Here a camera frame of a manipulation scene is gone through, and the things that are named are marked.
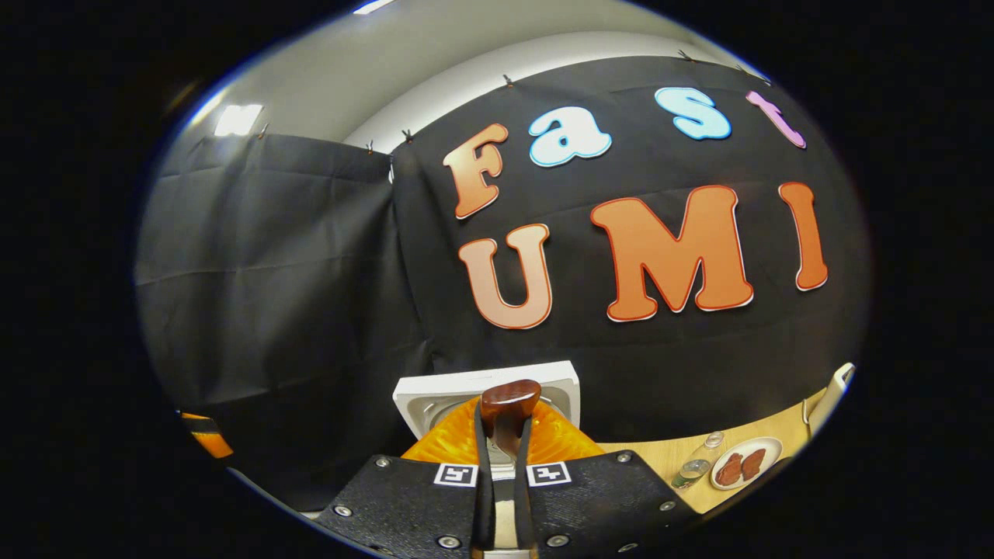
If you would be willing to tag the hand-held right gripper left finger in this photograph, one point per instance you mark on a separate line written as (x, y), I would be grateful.
(485, 497)

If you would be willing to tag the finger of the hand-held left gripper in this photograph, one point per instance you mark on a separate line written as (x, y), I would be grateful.
(210, 441)

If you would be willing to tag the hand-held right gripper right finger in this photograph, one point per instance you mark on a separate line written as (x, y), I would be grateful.
(523, 497)

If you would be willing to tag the brown wooden spoon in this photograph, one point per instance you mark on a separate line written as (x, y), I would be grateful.
(509, 400)

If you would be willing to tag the white rice cooker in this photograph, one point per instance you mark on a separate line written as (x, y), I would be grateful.
(435, 388)

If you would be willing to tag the clear plastic water bottle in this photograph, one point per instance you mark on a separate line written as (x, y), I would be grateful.
(696, 468)

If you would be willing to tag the black backdrop cloth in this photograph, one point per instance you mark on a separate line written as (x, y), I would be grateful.
(311, 272)

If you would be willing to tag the red meat slice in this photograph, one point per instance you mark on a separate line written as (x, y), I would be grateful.
(753, 464)
(730, 470)

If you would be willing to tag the white round plate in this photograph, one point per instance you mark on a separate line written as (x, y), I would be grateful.
(769, 447)

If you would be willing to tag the ceiling light panel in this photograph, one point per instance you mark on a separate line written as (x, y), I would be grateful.
(237, 120)
(373, 6)

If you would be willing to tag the white toaster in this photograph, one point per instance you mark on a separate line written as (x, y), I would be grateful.
(832, 392)

